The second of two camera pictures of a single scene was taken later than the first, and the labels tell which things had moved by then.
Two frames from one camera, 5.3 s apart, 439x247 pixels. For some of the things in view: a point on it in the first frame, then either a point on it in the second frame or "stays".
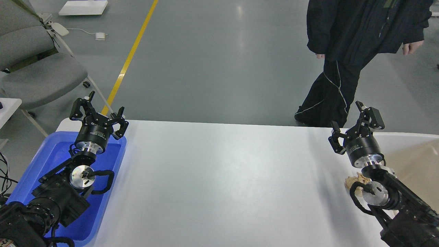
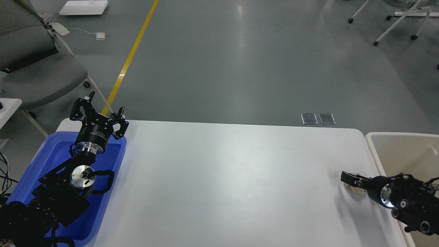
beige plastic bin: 414,158 stays
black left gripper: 96,129 stays
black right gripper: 363,150 → 380,189
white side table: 10,106 stays
